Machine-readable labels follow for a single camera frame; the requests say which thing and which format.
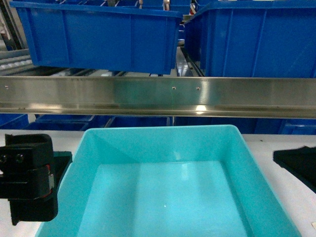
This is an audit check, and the large blue bin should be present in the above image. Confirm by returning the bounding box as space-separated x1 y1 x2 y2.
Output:
185 0 316 78
10 0 182 74

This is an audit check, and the teal plastic bin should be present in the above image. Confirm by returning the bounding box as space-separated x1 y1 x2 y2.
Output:
37 125 300 237

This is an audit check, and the large blue bin left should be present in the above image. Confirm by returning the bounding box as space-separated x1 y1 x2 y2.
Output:
10 0 182 74

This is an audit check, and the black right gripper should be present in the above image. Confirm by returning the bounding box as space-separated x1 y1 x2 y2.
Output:
273 146 316 193

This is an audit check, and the stainless steel shelf rail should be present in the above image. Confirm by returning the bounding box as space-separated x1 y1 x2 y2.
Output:
0 77 316 119

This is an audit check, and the large blue bin right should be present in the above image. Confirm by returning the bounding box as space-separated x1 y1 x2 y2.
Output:
185 0 316 78

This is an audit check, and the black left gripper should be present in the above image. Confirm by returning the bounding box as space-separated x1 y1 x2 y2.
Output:
0 134 72 225

